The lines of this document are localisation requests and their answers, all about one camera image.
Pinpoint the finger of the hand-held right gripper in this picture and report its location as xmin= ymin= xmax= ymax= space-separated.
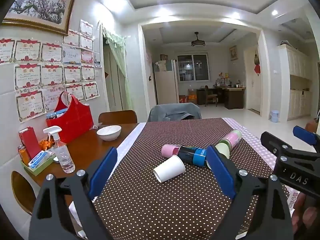
xmin=260 ymin=131 xmax=301 ymax=163
xmin=292 ymin=126 xmax=320 ymax=153

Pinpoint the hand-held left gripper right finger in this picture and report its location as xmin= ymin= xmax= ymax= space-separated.
xmin=205 ymin=145 xmax=294 ymax=240

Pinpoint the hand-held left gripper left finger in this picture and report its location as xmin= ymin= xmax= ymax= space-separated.
xmin=29 ymin=147 xmax=118 ymax=240

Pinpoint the white paper cup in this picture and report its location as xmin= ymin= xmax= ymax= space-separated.
xmin=153 ymin=154 xmax=186 ymax=183

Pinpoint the pale green cup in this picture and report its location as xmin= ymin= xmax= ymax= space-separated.
xmin=215 ymin=142 xmax=230 ymax=159

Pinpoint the pink cup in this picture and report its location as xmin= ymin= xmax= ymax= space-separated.
xmin=161 ymin=144 xmax=182 ymax=158

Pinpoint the person's right hand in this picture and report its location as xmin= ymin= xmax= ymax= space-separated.
xmin=291 ymin=192 xmax=320 ymax=235

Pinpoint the black bottle with blue label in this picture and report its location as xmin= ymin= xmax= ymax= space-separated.
xmin=178 ymin=145 xmax=209 ymax=167

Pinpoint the pink can with green ends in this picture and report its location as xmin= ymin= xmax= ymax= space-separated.
xmin=221 ymin=129 xmax=242 ymax=152

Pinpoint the white bowl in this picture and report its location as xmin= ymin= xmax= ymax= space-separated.
xmin=97 ymin=125 xmax=122 ymax=141

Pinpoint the clear spray bottle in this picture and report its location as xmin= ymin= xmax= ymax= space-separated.
xmin=43 ymin=126 xmax=76 ymax=173

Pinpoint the white door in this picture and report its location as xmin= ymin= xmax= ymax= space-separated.
xmin=244 ymin=47 xmax=262 ymax=115

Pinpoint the white cabinet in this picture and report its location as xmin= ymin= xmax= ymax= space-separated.
xmin=277 ymin=44 xmax=313 ymax=121

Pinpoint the brown polka dot tablecloth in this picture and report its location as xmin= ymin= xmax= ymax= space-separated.
xmin=93 ymin=117 xmax=295 ymax=240

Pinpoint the red bag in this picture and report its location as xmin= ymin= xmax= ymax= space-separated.
xmin=46 ymin=93 xmax=94 ymax=143

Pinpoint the dark wooden desk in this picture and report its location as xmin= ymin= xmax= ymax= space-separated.
xmin=196 ymin=86 xmax=246 ymax=110

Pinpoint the blue and white toothpaste box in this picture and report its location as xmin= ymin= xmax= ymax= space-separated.
xmin=28 ymin=151 xmax=54 ymax=169

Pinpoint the green tray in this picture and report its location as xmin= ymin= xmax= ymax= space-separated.
xmin=20 ymin=152 xmax=57 ymax=177

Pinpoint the red door decoration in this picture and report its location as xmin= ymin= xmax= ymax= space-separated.
xmin=253 ymin=50 xmax=261 ymax=74

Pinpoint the dark wooden chair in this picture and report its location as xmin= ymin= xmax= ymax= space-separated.
xmin=204 ymin=85 xmax=218 ymax=107

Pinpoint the grey jacket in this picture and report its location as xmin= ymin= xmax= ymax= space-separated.
xmin=147 ymin=103 xmax=202 ymax=122

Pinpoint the white refrigerator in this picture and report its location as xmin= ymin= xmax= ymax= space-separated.
xmin=153 ymin=59 xmax=179 ymax=105

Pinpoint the window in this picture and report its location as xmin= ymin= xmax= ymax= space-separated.
xmin=177 ymin=53 xmax=209 ymax=82

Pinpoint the green lace curtain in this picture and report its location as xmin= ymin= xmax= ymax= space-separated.
xmin=102 ymin=25 xmax=133 ymax=110

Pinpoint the round ceiling lamp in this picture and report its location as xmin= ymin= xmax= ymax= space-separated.
xmin=191 ymin=32 xmax=206 ymax=47

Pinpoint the framed blossom painting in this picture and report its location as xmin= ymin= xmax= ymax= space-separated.
xmin=1 ymin=0 xmax=76 ymax=36

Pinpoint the group of wall certificates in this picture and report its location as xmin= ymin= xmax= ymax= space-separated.
xmin=0 ymin=19 xmax=102 ymax=123

